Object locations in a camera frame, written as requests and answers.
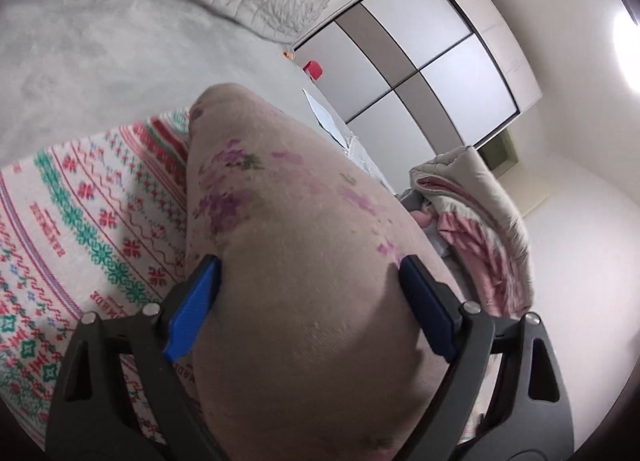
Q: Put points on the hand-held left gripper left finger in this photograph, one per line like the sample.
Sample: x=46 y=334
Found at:
x=192 y=311

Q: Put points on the beige folded quilt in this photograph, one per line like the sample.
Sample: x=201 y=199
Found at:
x=480 y=181

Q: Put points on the ceiling light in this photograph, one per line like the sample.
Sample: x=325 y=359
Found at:
x=629 y=51

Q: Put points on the patterned red green blanket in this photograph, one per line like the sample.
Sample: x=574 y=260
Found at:
x=75 y=221

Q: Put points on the white paper sheet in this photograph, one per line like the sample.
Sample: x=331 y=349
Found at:
x=322 y=108

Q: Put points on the white sliding door wardrobe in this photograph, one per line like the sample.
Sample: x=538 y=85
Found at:
x=440 y=16

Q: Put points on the pink folded quilt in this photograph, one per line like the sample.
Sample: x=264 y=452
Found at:
x=480 y=261

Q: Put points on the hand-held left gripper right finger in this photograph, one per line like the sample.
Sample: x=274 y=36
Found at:
x=430 y=311

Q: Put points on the small red object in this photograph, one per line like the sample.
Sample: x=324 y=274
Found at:
x=314 y=69

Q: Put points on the grey bed sheet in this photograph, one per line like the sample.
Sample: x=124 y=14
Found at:
x=100 y=51

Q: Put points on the beige floral pillow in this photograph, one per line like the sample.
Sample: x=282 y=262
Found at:
x=300 y=291

